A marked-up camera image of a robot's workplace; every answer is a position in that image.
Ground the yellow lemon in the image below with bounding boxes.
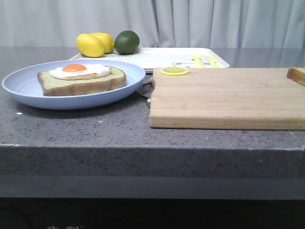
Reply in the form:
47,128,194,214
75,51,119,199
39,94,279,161
76,33,105,58
92,32,114,54

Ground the lemon slice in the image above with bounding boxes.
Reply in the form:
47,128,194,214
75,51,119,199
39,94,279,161
160,66,189,76

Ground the green lime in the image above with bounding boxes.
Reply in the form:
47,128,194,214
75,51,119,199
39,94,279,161
114,31,140,55

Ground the metal cutting board handle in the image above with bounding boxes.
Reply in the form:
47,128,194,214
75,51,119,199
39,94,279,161
140,77,154,107

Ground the white curtain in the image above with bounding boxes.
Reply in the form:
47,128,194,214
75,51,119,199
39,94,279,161
0,0,305,48

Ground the yellow utensil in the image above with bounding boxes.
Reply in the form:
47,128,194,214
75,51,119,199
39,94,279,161
205,56,219,68
191,53,204,68

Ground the bread slice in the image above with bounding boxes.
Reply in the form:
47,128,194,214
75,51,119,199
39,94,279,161
37,67,127,96
286,67,305,86

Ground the rear yellow lemon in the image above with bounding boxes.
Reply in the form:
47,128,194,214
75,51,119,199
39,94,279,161
92,32,114,54

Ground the right yellow utensil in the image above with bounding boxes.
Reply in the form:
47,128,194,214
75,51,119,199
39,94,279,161
205,56,219,68

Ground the light blue round plate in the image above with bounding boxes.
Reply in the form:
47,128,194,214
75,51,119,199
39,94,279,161
2,59,146,110

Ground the front yellow lemon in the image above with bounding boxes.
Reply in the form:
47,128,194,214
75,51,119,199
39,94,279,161
76,33,105,58

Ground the fried egg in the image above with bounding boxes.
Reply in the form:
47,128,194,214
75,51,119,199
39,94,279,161
49,63,111,80

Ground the white rectangular tray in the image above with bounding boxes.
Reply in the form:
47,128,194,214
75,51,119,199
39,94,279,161
72,48,230,73

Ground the left yellow utensil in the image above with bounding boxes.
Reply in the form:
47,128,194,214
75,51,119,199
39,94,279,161
191,53,204,68

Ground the wooden cutting board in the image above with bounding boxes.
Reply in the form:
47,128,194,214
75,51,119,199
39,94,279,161
149,68,305,130

